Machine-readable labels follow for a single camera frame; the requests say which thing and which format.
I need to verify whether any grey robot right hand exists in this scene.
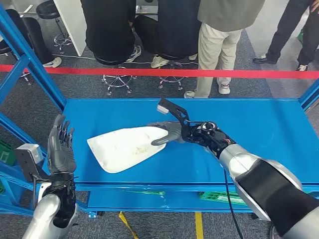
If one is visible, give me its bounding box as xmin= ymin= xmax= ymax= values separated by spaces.
xmin=147 ymin=120 xmax=187 ymax=147

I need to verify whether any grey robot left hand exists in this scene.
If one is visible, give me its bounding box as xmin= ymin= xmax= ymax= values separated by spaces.
xmin=47 ymin=114 xmax=77 ymax=175

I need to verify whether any white plastic shell part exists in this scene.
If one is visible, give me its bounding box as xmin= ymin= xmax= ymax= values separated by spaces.
xmin=86 ymin=125 xmax=169 ymax=174

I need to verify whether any blue metal shelf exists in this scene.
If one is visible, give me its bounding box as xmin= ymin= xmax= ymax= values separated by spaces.
xmin=0 ymin=4 xmax=319 ymax=219

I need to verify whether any black round stool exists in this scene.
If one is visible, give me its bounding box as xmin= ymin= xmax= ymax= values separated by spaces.
xmin=36 ymin=0 xmax=73 ymax=55
xmin=94 ymin=55 xmax=138 ymax=97
xmin=157 ymin=53 xmax=187 ymax=92

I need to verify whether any red barrier tape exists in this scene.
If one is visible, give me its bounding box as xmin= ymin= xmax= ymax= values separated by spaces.
xmin=0 ymin=64 xmax=319 ymax=80

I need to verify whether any person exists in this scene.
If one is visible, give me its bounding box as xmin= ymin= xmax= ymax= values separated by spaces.
xmin=80 ymin=0 xmax=142 ymax=64
xmin=0 ymin=8 xmax=63 ymax=69
xmin=252 ymin=0 xmax=319 ymax=72
xmin=184 ymin=0 xmax=265 ymax=99
xmin=135 ymin=0 xmax=201 ymax=69

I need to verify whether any yellow floor tape strip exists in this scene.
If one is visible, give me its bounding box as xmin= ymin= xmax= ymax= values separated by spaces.
xmin=194 ymin=212 xmax=204 ymax=239
xmin=118 ymin=211 xmax=139 ymax=239

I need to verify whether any white desk panel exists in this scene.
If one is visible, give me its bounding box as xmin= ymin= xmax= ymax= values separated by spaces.
xmin=53 ymin=0 xmax=87 ymax=57

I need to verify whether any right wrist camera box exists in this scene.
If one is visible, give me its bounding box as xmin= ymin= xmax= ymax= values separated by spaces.
xmin=156 ymin=97 xmax=190 ymax=123

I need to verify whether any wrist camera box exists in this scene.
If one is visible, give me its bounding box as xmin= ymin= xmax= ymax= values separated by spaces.
xmin=156 ymin=97 xmax=190 ymax=123
xmin=14 ymin=143 xmax=45 ymax=183

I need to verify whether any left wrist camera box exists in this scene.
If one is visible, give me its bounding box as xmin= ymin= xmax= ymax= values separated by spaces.
xmin=14 ymin=143 xmax=45 ymax=183

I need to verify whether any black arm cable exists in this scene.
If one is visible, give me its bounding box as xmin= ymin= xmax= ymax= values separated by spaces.
xmin=222 ymin=168 xmax=244 ymax=239

